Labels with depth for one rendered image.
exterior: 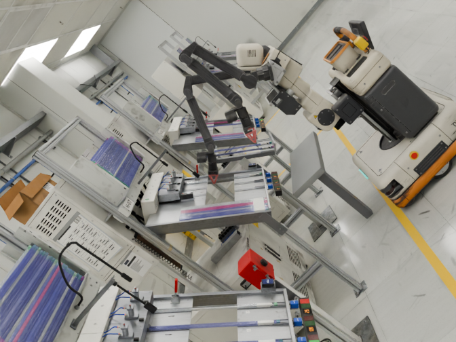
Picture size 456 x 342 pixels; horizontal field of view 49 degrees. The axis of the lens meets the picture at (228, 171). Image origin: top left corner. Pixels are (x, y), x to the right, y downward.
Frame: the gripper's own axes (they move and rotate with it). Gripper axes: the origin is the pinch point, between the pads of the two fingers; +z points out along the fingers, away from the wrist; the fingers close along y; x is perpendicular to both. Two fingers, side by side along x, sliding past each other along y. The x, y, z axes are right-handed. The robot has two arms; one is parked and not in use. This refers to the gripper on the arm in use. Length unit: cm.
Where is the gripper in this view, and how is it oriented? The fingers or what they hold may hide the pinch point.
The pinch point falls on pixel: (214, 182)
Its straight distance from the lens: 336.4
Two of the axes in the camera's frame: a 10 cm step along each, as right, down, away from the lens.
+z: 0.8, 9.4, 3.2
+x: 10.0, -0.7, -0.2
